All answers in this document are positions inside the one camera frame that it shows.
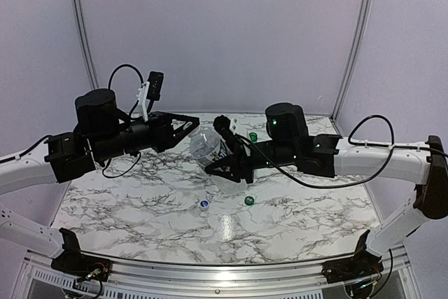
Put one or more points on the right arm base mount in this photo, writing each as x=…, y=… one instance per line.
x=361, y=264

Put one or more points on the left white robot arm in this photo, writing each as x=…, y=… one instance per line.
x=53, y=159

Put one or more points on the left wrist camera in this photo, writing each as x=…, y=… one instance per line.
x=149, y=93

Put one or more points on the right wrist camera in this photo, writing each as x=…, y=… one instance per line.
x=234, y=126

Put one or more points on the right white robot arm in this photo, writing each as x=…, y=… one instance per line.
x=331, y=155

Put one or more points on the green bottle cap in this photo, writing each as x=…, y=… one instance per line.
x=249, y=200

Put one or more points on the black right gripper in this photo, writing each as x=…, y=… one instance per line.
x=239, y=162

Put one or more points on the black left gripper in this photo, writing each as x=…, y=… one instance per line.
x=162, y=134

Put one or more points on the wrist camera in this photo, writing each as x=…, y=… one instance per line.
x=149, y=93
x=234, y=126

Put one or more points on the green plastic bottle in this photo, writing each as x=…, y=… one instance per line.
x=253, y=137

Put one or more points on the clear bottle white cap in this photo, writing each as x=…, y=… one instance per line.
x=206, y=147

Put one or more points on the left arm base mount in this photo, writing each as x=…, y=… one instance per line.
x=73, y=261

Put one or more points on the aluminium front rail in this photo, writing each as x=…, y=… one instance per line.
x=144, y=279

